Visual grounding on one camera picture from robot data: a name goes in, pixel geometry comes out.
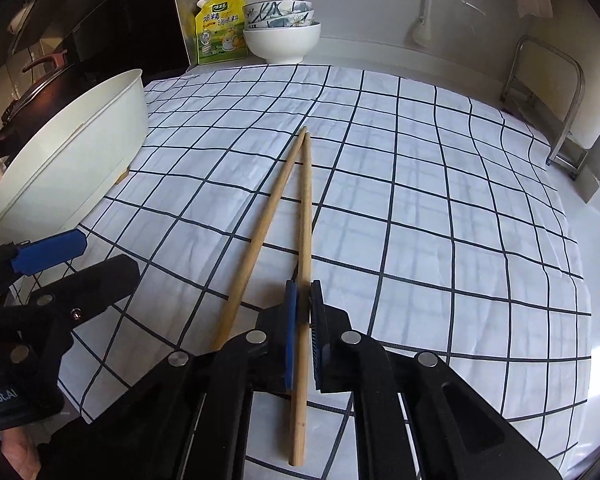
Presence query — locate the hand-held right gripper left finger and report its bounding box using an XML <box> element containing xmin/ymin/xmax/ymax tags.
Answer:
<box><xmin>87</xmin><ymin>280</ymin><xmax>301</xmax><ymax>480</ymax></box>

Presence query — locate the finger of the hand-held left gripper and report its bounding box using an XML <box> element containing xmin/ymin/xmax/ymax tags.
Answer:
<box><xmin>0</xmin><ymin>229</ymin><xmax>88</xmax><ymax>306</ymax></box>
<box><xmin>25</xmin><ymin>254</ymin><xmax>142</xmax><ymax>342</ymax></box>

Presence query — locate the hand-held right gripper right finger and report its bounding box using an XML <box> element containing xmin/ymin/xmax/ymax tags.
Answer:
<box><xmin>309</xmin><ymin>280</ymin><xmax>563</xmax><ymax>480</ymax></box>

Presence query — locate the large white plastic basin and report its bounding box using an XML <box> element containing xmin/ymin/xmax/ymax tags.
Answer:
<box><xmin>0</xmin><ymin>69</ymin><xmax>151</xmax><ymax>241</ymax></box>

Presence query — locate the light wooden chopstick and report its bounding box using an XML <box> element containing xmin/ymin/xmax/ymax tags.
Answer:
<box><xmin>210</xmin><ymin>127</ymin><xmax>307</xmax><ymax>352</ymax></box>
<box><xmin>288</xmin><ymin>126</ymin><xmax>313</xmax><ymax>467</ymax></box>

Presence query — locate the person's left hand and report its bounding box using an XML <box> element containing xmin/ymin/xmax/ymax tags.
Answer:
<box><xmin>0</xmin><ymin>430</ymin><xmax>43</xmax><ymax>480</ymax></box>

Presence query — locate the dark cooking pot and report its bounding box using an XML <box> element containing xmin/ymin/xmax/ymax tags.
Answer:
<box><xmin>0</xmin><ymin>50</ymin><xmax>81</xmax><ymax>161</ymax></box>

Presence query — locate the white black checked cloth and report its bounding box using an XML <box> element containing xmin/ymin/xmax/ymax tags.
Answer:
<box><xmin>10</xmin><ymin>64</ymin><xmax>593</xmax><ymax>480</ymax></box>

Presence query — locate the black range hood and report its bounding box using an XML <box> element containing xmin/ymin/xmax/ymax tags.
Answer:
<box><xmin>0</xmin><ymin>0</ymin><xmax>191</xmax><ymax>86</ymax></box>

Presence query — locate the yellow seasoning pouch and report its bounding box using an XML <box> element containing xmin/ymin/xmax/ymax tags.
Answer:
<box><xmin>194</xmin><ymin>0</ymin><xmax>247</xmax><ymax>66</ymax></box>

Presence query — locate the plain white ceramic bowl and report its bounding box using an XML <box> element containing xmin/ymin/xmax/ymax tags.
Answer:
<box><xmin>243</xmin><ymin>21</ymin><xmax>322</xmax><ymax>65</ymax></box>

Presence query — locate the blue floral patterned bowl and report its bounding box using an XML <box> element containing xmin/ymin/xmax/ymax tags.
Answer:
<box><xmin>243</xmin><ymin>0</ymin><xmax>313</xmax><ymax>23</ymax></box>
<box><xmin>245</xmin><ymin>10</ymin><xmax>317</xmax><ymax>31</ymax></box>

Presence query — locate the stainless steel rack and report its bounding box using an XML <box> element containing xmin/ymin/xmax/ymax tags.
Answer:
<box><xmin>500</xmin><ymin>35</ymin><xmax>587</xmax><ymax>178</ymax></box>

